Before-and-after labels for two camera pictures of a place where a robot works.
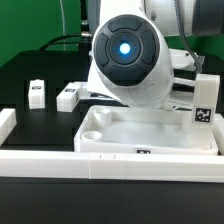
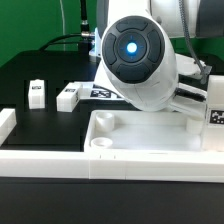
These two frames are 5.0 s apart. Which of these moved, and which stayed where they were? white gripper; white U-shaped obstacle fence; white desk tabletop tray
Moved: white desk tabletop tray; white gripper
Stayed: white U-shaped obstacle fence
